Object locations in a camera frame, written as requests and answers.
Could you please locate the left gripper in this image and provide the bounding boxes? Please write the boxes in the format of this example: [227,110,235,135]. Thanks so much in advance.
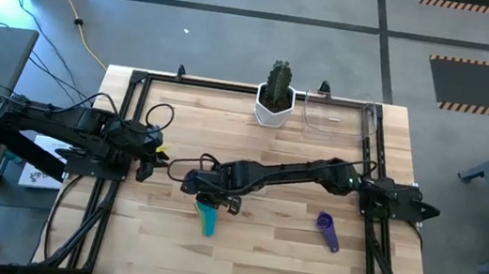
[99,117,175,187]

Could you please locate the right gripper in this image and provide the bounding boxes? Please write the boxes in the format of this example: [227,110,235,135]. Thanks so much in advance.
[194,155,254,218]

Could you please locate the teal measuring cup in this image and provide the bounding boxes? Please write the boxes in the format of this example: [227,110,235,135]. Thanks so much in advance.
[197,200,221,239]

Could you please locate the green measuring cup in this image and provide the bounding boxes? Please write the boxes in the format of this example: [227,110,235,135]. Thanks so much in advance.
[191,200,208,230]

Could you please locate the purple measuring cup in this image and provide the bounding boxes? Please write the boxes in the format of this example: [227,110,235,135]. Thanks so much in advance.
[312,210,344,254]

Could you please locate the clear plastic basket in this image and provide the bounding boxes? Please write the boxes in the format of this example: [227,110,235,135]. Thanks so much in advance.
[300,86,382,142]

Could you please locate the white hexagonal plant pot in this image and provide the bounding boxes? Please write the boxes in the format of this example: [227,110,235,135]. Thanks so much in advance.
[251,80,298,131]

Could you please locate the white printed box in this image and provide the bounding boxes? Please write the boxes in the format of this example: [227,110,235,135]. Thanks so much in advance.
[18,133,75,194]

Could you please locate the green cactus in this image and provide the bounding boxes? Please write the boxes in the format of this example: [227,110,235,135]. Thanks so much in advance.
[262,58,295,109]

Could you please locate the black support beam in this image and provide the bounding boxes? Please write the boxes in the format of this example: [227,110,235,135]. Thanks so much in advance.
[0,123,71,183]

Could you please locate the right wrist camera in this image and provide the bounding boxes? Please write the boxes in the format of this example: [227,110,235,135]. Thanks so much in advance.
[178,166,222,200]

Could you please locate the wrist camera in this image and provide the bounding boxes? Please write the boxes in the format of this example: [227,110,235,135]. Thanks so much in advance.
[178,166,222,200]
[142,123,166,147]

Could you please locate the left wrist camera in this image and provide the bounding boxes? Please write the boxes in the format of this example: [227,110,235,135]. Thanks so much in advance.
[142,123,166,147]

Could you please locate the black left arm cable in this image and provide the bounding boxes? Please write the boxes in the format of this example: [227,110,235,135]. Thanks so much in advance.
[45,85,178,141]

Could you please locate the black aluminium table frame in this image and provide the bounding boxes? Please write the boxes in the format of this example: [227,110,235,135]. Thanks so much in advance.
[37,58,455,274]

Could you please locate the black floor cables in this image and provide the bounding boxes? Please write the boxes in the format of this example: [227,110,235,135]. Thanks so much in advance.
[3,0,108,112]

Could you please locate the yellow extension cable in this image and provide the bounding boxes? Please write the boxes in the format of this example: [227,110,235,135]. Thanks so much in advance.
[8,0,116,71]

